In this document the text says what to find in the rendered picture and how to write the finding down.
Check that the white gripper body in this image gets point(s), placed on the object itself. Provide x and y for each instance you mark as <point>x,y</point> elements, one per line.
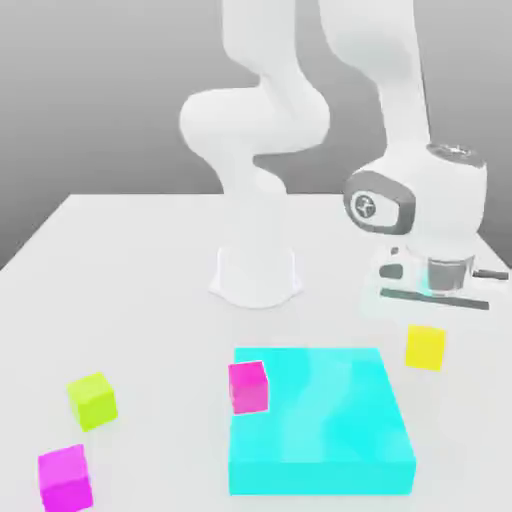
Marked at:
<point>432,304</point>

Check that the small yellow cube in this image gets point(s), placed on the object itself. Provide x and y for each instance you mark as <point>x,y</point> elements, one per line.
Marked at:
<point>424,347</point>

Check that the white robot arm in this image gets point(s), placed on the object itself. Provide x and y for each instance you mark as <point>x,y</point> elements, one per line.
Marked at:
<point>256,120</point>

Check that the small pink cube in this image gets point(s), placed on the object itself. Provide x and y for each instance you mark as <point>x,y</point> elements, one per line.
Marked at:
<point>248,387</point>

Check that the small lime cube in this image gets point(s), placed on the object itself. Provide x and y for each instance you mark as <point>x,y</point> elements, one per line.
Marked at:
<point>92,402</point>

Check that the small magenta cube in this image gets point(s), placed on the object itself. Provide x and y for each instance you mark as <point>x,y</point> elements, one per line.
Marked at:
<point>64,478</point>

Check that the large cyan box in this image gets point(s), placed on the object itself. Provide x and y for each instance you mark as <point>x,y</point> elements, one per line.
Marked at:
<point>340,420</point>

